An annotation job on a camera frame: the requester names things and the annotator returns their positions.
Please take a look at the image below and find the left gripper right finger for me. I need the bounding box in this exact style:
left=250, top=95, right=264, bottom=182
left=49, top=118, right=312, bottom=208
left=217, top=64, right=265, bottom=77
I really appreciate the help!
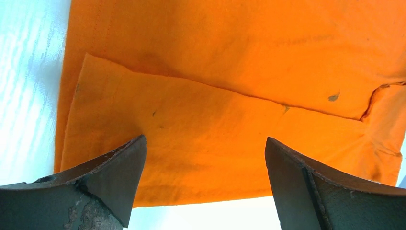
left=265, top=138, right=406, bottom=230

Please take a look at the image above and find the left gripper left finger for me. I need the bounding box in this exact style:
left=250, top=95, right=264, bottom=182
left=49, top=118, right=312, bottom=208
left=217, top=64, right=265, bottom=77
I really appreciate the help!
left=0, top=135, right=147, bottom=230

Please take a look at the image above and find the orange t-shirt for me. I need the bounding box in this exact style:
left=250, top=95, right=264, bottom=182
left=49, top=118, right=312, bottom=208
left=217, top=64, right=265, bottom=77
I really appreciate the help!
left=54, top=0, right=406, bottom=207

